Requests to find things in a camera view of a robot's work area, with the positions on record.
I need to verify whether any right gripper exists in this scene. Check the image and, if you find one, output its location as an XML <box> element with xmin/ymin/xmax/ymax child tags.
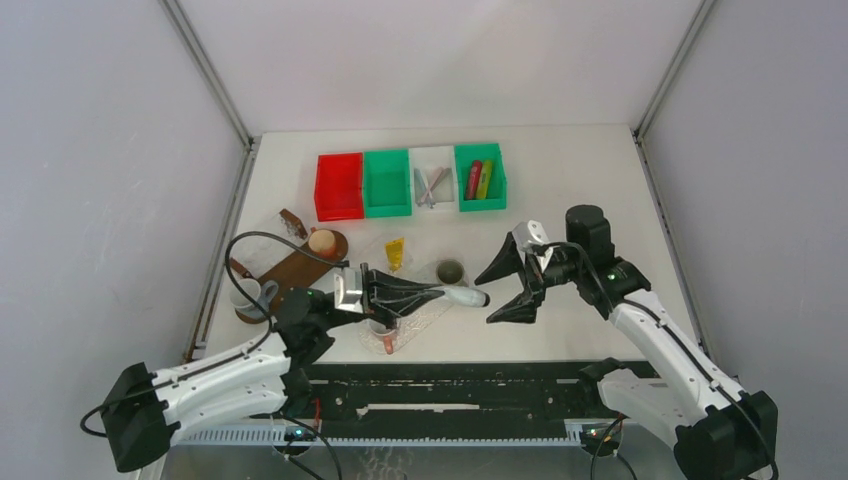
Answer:
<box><xmin>475</xmin><ymin>230</ymin><xmax>585</xmax><ymax>324</ymax></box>

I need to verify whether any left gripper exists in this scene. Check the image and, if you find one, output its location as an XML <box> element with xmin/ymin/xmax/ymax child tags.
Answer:
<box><xmin>316</xmin><ymin>261</ymin><xmax>442</xmax><ymax>331</ymax></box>

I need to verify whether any clear acrylic holder box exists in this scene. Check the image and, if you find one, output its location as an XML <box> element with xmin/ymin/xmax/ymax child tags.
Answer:
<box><xmin>363</xmin><ymin>235</ymin><xmax>416</xmax><ymax>279</ymax></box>

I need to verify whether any white toothpaste tube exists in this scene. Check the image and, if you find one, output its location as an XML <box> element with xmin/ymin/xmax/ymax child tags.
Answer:
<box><xmin>433</xmin><ymin>285</ymin><xmax>491</xmax><ymax>308</ymax></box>

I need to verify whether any grey ceramic mug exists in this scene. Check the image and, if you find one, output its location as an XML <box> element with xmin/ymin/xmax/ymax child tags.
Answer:
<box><xmin>435</xmin><ymin>259</ymin><xmax>468</xmax><ymax>287</ymax></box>

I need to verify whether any beige cup orange handle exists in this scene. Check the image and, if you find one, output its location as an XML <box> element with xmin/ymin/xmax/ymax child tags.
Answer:
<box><xmin>307</xmin><ymin>229</ymin><xmax>337</xmax><ymax>259</ymax></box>

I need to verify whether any green yellow toothpaste tube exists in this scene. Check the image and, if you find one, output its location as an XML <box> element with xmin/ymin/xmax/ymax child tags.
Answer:
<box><xmin>474</xmin><ymin>159</ymin><xmax>494</xmax><ymax>200</ymax></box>

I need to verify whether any white blue mug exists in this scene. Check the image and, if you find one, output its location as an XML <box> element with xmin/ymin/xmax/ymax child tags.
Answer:
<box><xmin>229</xmin><ymin>278</ymin><xmax>279</xmax><ymax>322</ymax></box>

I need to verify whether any clear holder with wooden ends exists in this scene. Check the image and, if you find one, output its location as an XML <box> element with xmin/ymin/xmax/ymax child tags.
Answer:
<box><xmin>229</xmin><ymin>209</ymin><xmax>309</xmax><ymax>278</ymax></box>

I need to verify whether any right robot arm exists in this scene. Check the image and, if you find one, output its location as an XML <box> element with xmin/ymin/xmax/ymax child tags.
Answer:
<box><xmin>474</xmin><ymin>205</ymin><xmax>780</xmax><ymax>479</ymax></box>

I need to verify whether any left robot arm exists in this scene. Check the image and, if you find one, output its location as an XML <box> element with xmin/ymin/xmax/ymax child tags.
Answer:
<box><xmin>96</xmin><ymin>266</ymin><xmax>447</xmax><ymax>473</ymax></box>

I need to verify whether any clear textured oval tray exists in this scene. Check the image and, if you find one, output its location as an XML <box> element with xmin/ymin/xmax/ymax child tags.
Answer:
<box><xmin>357</xmin><ymin>260</ymin><xmax>454</xmax><ymax>356</ymax></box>

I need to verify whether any brown wooden oval tray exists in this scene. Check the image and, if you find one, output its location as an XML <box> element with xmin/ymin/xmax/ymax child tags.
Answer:
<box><xmin>229</xmin><ymin>229</ymin><xmax>349</xmax><ymax>314</ymax></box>

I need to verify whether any red toothpaste tube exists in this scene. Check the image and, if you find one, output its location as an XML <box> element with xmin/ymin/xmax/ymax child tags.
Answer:
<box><xmin>464</xmin><ymin>160</ymin><xmax>483</xmax><ymax>201</ymax></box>

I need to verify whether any pink toothbrush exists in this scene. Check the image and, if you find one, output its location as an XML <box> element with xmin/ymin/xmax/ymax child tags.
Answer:
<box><xmin>422</xmin><ymin>167</ymin><xmax>451</xmax><ymax>209</ymax></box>

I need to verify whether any green bin with toothpaste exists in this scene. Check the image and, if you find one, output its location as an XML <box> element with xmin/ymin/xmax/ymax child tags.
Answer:
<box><xmin>454</xmin><ymin>143</ymin><xmax>508</xmax><ymax>213</ymax></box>

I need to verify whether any green bin with cups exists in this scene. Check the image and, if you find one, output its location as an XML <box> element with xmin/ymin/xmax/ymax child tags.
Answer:
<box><xmin>363</xmin><ymin>149</ymin><xmax>412</xmax><ymax>218</ymax></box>

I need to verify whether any red plastic bin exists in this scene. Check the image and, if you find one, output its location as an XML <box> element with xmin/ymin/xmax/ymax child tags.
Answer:
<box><xmin>313</xmin><ymin>152</ymin><xmax>365</xmax><ymax>222</ymax></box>

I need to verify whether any white translucent bin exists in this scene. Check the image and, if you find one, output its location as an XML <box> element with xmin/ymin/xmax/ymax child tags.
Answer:
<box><xmin>408</xmin><ymin>145</ymin><xmax>459</xmax><ymax>216</ymax></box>

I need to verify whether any right circuit board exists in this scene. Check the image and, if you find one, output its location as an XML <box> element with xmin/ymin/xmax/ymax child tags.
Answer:
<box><xmin>580</xmin><ymin>425</ymin><xmax>622</xmax><ymax>458</ymax></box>

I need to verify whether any circuit board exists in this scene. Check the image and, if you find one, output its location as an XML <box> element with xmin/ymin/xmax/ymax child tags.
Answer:
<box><xmin>283</xmin><ymin>426</ymin><xmax>318</xmax><ymax>444</ymax></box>
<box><xmin>580</xmin><ymin>425</ymin><xmax>622</xmax><ymax>458</ymax></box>

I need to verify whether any left circuit board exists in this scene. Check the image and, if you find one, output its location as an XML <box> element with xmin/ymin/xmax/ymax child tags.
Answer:
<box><xmin>283</xmin><ymin>426</ymin><xmax>318</xmax><ymax>444</ymax></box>

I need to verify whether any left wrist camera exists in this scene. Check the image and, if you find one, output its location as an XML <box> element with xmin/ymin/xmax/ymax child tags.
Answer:
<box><xmin>334</xmin><ymin>267</ymin><xmax>364</xmax><ymax>314</ymax></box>

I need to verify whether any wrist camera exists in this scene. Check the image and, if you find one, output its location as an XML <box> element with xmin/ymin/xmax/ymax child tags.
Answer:
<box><xmin>512</xmin><ymin>220</ymin><xmax>554</xmax><ymax>273</ymax></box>
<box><xmin>334</xmin><ymin>267</ymin><xmax>364</xmax><ymax>314</ymax></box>

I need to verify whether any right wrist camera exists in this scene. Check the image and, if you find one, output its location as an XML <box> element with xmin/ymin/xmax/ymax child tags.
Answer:
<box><xmin>512</xmin><ymin>220</ymin><xmax>554</xmax><ymax>273</ymax></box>

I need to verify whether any right camera cable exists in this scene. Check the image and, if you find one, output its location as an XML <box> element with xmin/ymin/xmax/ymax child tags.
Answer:
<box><xmin>529</xmin><ymin>241</ymin><xmax>780</xmax><ymax>480</ymax></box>

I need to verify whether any camera cable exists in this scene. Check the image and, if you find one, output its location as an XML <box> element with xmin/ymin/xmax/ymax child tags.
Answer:
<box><xmin>79</xmin><ymin>231</ymin><xmax>351</xmax><ymax>440</ymax></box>
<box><xmin>529</xmin><ymin>241</ymin><xmax>780</xmax><ymax>480</ymax></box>

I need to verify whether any black front rail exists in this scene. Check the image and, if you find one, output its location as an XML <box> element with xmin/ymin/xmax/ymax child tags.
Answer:
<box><xmin>264</xmin><ymin>360</ymin><xmax>670</xmax><ymax>442</ymax></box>

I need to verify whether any left camera cable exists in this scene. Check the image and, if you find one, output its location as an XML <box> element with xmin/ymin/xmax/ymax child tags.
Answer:
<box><xmin>79</xmin><ymin>231</ymin><xmax>351</xmax><ymax>440</ymax></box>

